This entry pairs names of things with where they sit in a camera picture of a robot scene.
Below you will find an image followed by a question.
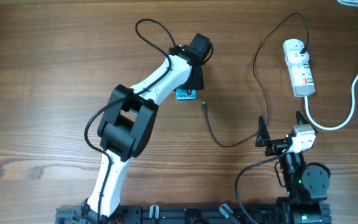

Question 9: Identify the white power strip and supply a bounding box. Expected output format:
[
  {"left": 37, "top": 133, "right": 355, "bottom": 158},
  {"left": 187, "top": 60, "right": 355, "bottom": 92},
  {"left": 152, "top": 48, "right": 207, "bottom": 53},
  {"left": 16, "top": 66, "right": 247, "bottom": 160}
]
[{"left": 283, "top": 39, "right": 316, "bottom": 98}]

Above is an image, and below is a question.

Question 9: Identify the white charger adapter plug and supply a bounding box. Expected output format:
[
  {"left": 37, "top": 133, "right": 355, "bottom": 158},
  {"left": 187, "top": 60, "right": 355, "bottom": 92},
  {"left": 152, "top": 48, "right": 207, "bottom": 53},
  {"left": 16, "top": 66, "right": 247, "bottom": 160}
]
[{"left": 285, "top": 50, "right": 309, "bottom": 66}]

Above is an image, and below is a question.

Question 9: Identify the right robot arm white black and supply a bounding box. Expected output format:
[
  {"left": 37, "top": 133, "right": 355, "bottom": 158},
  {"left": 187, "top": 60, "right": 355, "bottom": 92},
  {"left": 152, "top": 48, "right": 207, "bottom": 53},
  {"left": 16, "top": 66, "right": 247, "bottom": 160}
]
[{"left": 255, "top": 111, "right": 332, "bottom": 224}]

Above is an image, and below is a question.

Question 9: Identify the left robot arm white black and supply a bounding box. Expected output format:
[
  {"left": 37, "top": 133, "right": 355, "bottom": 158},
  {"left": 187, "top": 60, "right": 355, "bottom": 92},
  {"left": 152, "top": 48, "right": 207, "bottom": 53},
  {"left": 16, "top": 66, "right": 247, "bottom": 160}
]
[{"left": 81, "top": 34, "right": 213, "bottom": 223}]

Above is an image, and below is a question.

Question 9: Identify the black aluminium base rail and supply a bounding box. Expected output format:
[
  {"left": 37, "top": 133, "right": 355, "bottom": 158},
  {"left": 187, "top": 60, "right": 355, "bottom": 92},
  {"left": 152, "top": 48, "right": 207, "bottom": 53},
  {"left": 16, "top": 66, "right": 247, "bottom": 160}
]
[{"left": 55, "top": 203, "right": 332, "bottom": 224}]

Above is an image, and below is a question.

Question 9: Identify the white power strip cord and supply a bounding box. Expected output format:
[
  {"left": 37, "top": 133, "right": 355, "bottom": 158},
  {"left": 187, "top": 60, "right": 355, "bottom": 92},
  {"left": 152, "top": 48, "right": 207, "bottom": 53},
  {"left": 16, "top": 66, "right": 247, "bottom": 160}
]
[{"left": 304, "top": 0, "right": 358, "bottom": 131}]

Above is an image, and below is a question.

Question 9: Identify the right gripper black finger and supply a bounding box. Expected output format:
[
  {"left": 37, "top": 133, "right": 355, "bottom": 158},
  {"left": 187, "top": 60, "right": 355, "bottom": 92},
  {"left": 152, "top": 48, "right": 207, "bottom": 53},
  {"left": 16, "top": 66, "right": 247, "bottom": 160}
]
[
  {"left": 296, "top": 111, "right": 309, "bottom": 125},
  {"left": 255, "top": 115, "right": 271, "bottom": 147}
]

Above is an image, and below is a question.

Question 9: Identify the black charger cable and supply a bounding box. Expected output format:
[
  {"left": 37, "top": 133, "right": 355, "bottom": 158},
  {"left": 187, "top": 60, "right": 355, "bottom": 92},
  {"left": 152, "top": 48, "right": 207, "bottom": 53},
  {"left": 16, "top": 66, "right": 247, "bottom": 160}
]
[{"left": 201, "top": 12, "right": 310, "bottom": 148}]

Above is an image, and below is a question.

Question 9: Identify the blue Galaxy S25 smartphone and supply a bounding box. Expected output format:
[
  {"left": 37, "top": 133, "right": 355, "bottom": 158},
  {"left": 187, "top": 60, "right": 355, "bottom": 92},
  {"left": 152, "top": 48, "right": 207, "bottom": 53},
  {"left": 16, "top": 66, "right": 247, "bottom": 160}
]
[{"left": 175, "top": 89, "right": 196, "bottom": 100}]

